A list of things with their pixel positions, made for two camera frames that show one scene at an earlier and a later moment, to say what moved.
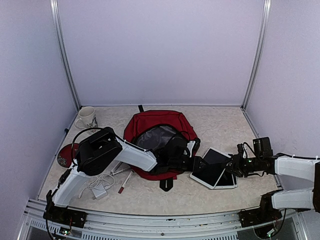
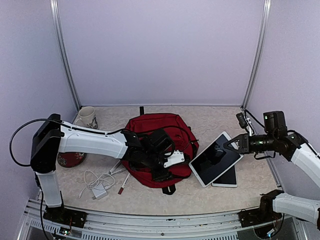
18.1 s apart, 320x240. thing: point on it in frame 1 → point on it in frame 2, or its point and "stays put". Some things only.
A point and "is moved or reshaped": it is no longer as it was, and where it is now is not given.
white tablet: [210, 174] is moved or reshaped
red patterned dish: [64, 156] stays put
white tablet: [226, 181] stays put
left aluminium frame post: [61, 42] stays put
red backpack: [151, 129] is moved or reshaped
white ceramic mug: [87, 118] stays put
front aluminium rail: [216, 226] stays put
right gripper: [236, 165] → [244, 143]
